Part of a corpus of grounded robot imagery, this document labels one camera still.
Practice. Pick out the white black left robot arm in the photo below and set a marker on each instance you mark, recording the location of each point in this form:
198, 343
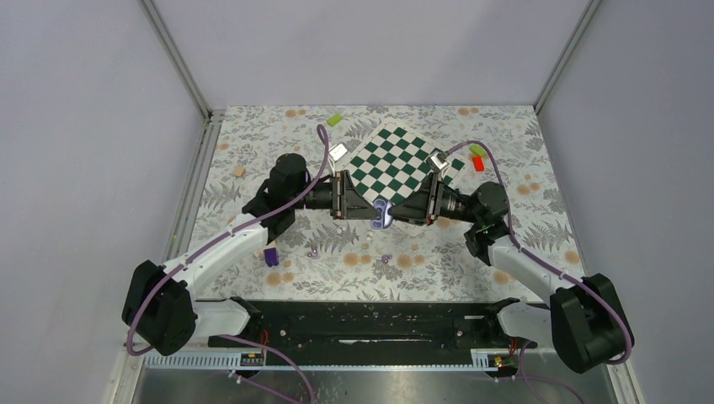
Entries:
163, 304

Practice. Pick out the purple block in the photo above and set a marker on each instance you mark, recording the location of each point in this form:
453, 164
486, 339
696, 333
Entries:
271, 257

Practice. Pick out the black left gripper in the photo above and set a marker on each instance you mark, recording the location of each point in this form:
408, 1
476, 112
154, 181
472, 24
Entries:
357, 207

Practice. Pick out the left aluminium frame post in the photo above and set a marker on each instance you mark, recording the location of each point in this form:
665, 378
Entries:
159, 26

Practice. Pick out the red block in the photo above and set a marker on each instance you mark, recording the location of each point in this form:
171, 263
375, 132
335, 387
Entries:
478, 164

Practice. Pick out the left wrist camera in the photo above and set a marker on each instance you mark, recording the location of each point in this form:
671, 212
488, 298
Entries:
336, 153

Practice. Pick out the white slotted cable duct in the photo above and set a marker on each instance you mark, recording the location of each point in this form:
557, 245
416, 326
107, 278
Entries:
249, 360

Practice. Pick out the green white chessboard mat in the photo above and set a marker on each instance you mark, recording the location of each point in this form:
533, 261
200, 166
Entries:
390, 163

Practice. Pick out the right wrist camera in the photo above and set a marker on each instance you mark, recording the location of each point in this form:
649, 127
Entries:
438, 163

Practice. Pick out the floral patterned table mat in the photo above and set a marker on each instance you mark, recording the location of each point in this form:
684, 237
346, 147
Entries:
428, 263

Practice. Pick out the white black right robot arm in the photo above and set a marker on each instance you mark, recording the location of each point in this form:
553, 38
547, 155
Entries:
582, 318

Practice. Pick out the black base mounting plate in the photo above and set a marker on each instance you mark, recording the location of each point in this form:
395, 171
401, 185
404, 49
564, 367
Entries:
377, 331

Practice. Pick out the lime green block right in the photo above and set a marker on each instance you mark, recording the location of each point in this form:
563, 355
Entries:
477, 150

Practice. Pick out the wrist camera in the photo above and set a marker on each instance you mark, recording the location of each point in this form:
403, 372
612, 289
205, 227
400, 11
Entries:
438, 163
336, 153

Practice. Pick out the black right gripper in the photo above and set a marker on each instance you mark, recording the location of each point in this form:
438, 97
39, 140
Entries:
414, 208

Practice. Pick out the aluminium frame post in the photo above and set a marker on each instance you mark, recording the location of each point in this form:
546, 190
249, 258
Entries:
578, 33
159, 26

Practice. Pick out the lime green block far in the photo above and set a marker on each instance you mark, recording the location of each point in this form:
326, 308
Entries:
334, 120

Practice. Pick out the lime green block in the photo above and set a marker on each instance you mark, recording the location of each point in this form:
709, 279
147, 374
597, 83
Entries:
477, 150
334, 120

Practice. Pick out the right aluminium frame post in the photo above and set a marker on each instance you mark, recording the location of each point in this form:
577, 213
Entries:
578, 33

